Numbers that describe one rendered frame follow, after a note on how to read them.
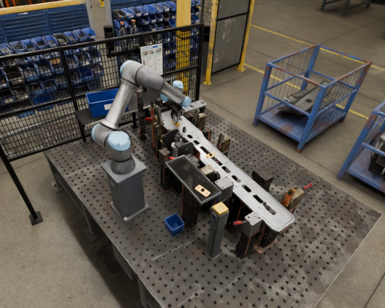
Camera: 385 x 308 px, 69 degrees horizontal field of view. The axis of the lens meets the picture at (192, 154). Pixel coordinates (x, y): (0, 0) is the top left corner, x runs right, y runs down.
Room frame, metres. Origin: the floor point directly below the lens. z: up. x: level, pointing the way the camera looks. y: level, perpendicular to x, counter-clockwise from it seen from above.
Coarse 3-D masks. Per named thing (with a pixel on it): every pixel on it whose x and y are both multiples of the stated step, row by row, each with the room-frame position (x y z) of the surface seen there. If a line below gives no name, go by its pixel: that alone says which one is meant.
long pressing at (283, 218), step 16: (192, 128) 1.84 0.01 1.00; (208, 144) 1.65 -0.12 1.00; (208, 160) 1.47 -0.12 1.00; (224, 160) 1.48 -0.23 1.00; (224, 176) 1.32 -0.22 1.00; (240, 176) 1.33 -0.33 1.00; (240, 192) 1.18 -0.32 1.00; (256, 192) 1.19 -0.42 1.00; (256, 208) 1.07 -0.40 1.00; (272, 208) 1.07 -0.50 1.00; (272, 224) 0.96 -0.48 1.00; (288, 224) 0.97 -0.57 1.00
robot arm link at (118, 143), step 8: (112, 136) 1.25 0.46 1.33; (120, 136) 1.26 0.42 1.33; (128, 136) 1.28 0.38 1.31; (104, 144) 1.25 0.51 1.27; (112, 144) 1.20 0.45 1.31; (120, 144) 1.21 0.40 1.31; (128, 144) 1.24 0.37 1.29; (112, 152) 1.21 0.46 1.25; (120, 152) 1.20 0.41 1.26; (128, 152) 1.23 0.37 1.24; (120, 160) 1.20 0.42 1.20
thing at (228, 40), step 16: (224, 0) 4.76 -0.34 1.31; (240, 0) 5.03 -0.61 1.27; (224, 16) 4.80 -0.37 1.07; (240, 16) 5.09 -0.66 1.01; (224, 32) 4.84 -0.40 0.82; (240, 32) 5.14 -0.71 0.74; (208, 48) 4.62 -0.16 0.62; (224, 48) 4.88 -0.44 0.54; (240, 48) 5.19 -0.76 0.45; (208, 64) 4.60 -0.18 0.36; (224, 64) 4.92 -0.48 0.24; (240, 64) 5.24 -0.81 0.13; (208, 80) 4.61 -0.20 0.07
